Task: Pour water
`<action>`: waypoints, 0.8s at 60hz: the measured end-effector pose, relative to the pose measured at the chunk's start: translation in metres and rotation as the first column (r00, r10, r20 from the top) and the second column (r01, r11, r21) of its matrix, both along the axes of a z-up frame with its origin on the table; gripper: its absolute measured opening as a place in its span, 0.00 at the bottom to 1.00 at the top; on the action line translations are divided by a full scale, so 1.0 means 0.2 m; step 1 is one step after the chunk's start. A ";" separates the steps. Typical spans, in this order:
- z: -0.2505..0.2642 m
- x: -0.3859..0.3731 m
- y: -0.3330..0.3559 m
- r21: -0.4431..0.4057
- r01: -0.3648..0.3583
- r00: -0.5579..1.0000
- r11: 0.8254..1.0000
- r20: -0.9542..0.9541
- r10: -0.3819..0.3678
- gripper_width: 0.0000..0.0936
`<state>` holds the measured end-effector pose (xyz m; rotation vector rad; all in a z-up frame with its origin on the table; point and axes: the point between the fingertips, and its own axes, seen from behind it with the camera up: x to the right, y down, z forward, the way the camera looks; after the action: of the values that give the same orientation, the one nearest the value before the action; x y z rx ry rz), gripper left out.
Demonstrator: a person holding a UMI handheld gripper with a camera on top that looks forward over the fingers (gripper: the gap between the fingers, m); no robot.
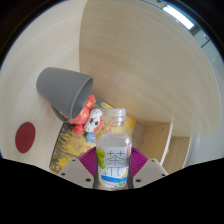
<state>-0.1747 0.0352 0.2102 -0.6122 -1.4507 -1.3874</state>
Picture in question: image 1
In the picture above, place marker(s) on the flat round red coaster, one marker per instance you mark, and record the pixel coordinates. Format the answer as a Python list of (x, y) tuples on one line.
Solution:
[(25, 137)]

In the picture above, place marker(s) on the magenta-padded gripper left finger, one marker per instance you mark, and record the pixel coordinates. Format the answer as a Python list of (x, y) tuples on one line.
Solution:
[(75, 172)]

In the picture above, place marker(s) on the red and white plush toy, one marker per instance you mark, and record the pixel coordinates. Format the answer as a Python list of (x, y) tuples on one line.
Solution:
[(90, 121)]

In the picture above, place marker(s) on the grey ceramic mug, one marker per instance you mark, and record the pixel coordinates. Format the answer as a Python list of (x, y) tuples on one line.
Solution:
[(61, 88)]

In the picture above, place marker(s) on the clear plastic drink bottle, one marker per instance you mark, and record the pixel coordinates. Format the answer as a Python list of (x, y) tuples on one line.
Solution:
[(114, 150)]

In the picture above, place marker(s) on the light wooden shelf unit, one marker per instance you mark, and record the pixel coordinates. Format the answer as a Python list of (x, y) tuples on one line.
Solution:
[(156, 143)]

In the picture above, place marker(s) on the yellow poppy flower painting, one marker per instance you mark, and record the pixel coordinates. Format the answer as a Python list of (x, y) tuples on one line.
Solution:
[(71, 146)]

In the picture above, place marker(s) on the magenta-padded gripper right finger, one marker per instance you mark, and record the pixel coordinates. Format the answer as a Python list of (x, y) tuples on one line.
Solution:
[(150, 171)]

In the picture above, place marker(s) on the rectangular ceiling light panel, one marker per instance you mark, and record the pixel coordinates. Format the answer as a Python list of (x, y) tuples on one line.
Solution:
[(178, 16)]

